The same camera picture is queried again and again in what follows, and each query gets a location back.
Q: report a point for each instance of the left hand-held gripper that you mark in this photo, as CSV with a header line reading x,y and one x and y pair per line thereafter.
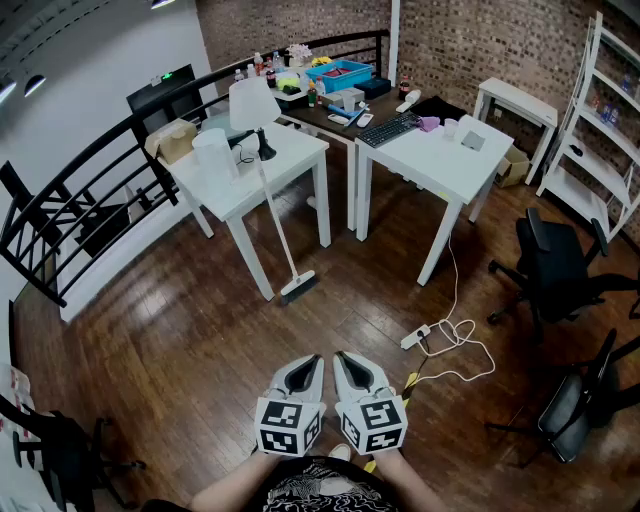
x,y
280,425

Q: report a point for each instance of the small purple object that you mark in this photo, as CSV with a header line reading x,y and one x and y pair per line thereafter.
x,y
430,123

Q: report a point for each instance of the small white side table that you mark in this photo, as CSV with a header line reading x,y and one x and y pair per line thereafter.
x,y
520,97

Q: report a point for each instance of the black stair post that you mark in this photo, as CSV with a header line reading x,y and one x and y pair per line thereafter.
x,y
12,180

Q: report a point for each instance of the pack of clear water bottles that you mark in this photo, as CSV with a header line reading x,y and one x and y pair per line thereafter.
x,y
15,395

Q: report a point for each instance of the slim white remote control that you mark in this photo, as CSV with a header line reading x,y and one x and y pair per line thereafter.
x,y
338,118

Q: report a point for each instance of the white handheld device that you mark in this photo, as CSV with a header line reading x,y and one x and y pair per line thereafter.
x,y
409,101

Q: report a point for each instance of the white tray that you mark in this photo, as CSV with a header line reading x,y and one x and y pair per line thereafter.
x,y
280,96

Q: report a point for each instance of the black metal railing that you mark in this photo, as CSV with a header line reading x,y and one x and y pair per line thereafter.
x,y
165,182

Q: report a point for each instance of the plain clear water bottle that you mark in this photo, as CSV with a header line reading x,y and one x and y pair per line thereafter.
x,y
251,71

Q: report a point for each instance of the wide white remote control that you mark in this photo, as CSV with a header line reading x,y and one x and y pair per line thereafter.
x,y
365,120

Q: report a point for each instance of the small dark soda bottle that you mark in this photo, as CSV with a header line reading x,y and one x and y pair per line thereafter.
x,y
404,87

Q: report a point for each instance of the green red sauce bottle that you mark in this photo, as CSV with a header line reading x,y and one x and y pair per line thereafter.
x,y
312,95

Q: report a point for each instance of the yellow-green soft object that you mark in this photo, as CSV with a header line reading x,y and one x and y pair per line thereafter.
x,y
288,80

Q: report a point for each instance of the black office chair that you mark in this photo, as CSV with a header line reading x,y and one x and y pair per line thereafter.
x,y
555,270
565,425
65,450

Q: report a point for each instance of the white power strip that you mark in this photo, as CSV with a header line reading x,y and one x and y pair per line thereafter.
x,y
414,337

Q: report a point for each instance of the black cloth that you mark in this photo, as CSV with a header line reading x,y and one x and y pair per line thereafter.
x,y
440,107

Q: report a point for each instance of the yellow sunflowers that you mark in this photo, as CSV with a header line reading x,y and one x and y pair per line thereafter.
x,y
322,61

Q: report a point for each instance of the green exit sign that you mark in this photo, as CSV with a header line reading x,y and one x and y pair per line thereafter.
x,y
165,76

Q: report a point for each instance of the yellow black floor tape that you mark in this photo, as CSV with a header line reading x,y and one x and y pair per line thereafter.
x,y
410,387

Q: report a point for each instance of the water bottle with red label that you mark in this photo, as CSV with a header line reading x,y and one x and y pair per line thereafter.
x,y
258,64

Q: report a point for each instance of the white square lamp table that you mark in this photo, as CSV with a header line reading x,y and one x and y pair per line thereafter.
x,y
295,150

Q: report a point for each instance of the red book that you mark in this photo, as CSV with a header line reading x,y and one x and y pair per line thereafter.
x,y
336,72

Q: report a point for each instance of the clear plastic cup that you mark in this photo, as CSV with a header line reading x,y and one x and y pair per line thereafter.
x,y
349,103
451,129

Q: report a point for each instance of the clear bottle with red cap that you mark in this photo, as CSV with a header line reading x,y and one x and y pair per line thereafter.
x,y
321,90

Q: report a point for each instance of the white cylindrical appliance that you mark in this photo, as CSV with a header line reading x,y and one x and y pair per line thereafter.
x,y
215,155

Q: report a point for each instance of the grey square pad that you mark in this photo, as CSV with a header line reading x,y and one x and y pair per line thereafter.
x,y
473,140

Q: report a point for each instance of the black keyboard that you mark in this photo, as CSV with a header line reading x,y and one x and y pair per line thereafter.
x,y
387,131

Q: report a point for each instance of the dark wooden table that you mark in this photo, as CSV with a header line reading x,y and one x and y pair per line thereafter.
x,y
382,107

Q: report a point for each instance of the white table lamp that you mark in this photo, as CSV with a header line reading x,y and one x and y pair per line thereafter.
x,y
252,105

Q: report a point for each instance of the open brown cardboard box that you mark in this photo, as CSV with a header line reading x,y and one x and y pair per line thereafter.
x,y
512,170

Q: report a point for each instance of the black pendant ceiling lamp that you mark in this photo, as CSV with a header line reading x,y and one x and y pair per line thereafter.
x,y
35,85
162,3
7,92

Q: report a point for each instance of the person's white shoe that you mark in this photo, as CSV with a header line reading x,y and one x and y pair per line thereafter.
x,y
340,451

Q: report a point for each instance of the black rectangular box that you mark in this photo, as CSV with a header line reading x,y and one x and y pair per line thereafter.
x,y
372,87

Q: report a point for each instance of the white keyboard table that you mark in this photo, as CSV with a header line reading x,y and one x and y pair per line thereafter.
x,y
430,160

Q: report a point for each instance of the person's left forearm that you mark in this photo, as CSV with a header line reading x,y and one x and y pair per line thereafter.
x,y
235,482

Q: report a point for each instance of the water bottle with blue label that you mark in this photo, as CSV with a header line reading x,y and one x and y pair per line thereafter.
x,y
239,76

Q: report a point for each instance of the white vertical pipe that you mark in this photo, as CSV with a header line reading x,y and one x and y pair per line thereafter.
x,y
394,35

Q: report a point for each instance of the large dark soda bottle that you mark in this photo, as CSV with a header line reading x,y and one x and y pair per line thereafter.
x,y
270,77

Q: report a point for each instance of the white shelf rack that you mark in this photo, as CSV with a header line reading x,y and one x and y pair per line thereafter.
x,y
575,192

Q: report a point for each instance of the person's right forearm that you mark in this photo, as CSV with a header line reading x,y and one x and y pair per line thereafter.
x,y
407,482

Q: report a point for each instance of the person's black printed shirt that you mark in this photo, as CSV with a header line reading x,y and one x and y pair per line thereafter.
x,y
325,487

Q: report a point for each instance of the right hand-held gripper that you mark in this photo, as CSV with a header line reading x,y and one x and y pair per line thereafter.
x,y
375,425

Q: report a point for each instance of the white pot with pale flowers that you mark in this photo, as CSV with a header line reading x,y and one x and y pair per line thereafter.
x,y
299,52

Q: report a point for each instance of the brown cardboard box with label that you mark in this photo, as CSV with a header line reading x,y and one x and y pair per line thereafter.
x,y
172,137

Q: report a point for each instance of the grey tissue box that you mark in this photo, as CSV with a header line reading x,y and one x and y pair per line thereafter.
x,y
332,96

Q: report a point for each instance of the black door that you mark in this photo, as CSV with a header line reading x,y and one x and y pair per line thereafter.
x,y
150,97

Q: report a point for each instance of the black oblong case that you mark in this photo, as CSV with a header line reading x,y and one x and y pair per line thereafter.
x,y
291,90

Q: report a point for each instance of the grey closed laptop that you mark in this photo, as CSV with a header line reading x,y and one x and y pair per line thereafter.
x,y
217,121

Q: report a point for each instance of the blue plastic bin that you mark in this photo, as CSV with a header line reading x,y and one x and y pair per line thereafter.
x,y
350,82

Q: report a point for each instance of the water bottle with blue cap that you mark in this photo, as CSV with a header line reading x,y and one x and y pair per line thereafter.
x,y
278,61

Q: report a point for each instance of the blue squeegee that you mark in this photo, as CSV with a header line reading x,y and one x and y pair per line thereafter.
x,y
356,115

